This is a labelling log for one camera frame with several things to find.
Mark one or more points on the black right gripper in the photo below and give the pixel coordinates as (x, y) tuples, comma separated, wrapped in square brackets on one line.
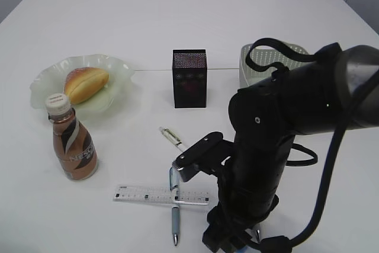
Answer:
[(247, 186)]

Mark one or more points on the brown Nescafe coffee bottle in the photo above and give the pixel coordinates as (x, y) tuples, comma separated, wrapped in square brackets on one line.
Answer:
[(72, 142)]

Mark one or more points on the sugared bread roll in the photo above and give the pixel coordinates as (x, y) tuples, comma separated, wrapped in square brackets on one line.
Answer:
[(82, 83)]

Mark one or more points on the blue pencil sharpener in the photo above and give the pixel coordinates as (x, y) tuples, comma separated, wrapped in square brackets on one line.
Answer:
[(248, 249)]

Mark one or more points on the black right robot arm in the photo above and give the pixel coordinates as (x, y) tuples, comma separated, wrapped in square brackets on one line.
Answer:
[(336, 90)]

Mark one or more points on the white and grey pen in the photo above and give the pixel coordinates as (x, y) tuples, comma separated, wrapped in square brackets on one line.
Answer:
[(258, 235)]

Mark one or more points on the blue and grey pen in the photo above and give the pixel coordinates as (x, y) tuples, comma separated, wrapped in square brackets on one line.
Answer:
[(175, 210)]

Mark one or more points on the beige and white pen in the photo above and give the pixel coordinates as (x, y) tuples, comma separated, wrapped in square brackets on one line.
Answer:
[(173, 138)]

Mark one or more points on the black mesh pen holder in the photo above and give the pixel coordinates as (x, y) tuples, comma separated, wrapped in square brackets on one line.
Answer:
[(189, 75)]

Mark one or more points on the pale green wavy glass plate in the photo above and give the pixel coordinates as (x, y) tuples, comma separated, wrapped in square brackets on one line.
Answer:
[(52, 80)]

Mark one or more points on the pale green woven plastic basket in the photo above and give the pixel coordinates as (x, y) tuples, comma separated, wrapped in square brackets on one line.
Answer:
[(262, 56)]

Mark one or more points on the clear plastic ruler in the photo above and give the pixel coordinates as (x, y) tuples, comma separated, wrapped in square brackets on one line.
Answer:
[(160, 195)]

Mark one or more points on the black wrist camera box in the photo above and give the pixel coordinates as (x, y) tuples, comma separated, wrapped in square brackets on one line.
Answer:
[(198, 156)]

